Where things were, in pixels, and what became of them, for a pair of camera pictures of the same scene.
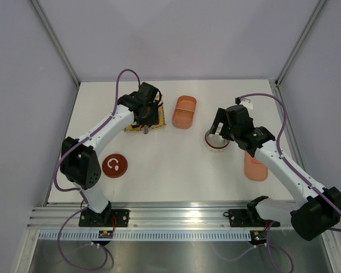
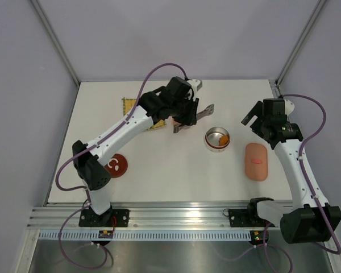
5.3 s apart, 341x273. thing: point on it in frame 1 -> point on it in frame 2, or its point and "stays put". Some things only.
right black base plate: (249, 218) stays put
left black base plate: (108, 218) stays put
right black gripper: (220, 118) -> (258, 111)
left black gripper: (153, 119) -> (190, 119)
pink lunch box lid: (254, 169) stays put
